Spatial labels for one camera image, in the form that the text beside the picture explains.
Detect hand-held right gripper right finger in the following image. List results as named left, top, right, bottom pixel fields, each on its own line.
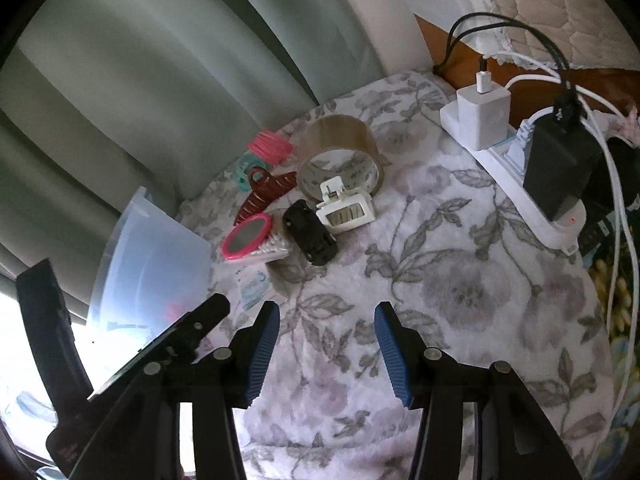
left=374, top=301, right=583, bottom=480

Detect pink coil hair ties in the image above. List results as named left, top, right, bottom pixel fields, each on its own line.
left=248, top=129, right=295, bottom=166

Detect brown wooden bed board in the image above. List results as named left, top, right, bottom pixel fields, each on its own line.
left=415, top=14, right=640, bottom=111

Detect grey floral blanket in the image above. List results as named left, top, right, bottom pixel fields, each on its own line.
left=177, top=71, right=621, bottom=480

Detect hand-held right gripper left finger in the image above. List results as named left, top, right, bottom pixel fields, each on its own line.
left=67, top=301, right=281, bottom=480

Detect clear plastic container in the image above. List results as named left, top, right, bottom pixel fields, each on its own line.
left=87, top=186, right=213, bottom=356

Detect black toy car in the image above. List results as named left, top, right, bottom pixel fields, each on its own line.
left=282, top=199, right=338, bottom=266

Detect pink round pocket mirror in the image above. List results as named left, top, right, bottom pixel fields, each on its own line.
left=222, top=212, right=273, bottom=261

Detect brown packing tape roll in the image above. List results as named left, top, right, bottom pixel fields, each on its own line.
left=298, top=115, right=385, bottom=200

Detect clear cotton swab packet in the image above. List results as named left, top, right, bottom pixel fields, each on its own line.
left=250, top=227, right=291, bottom=263

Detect quilted mattress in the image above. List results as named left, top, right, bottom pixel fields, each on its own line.
left=460, top=0, right=640, bottom=68

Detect white hair claw clip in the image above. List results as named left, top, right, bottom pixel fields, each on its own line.
left=315, top=176, right=377, bottom=236

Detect white power strip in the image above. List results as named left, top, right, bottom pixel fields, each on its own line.
left=467, top=119, right=587, bottom=256

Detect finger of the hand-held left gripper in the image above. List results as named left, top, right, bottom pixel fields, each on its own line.
left=89, top=294, right=231, bottom=401

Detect black cable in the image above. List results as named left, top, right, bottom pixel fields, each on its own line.
left=432, top=12, right=586, bottom=111
left=442, top=25, right=538, bottom=77

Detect red hair claw clip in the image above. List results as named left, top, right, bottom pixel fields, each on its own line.
left=234, top=166, right=299, bottom=226

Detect colourful floral cloth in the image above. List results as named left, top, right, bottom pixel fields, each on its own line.
left=585, top=255, right=640, bottom=480

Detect white charger adapter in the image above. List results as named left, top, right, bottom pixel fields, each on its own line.
left=440, top=71, right=512, bottom=152

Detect grey-green curtain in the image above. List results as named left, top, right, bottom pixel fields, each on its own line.
left=0, top=0, right=436, bottom=321

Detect black power adapter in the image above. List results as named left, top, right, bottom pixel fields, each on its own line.
left=523, top=105, right=606, bottom=221

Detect white cable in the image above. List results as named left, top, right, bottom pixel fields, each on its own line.
left=502, top=75, right=632, bottom=411
left=482, top=52, right=640, bottom=121

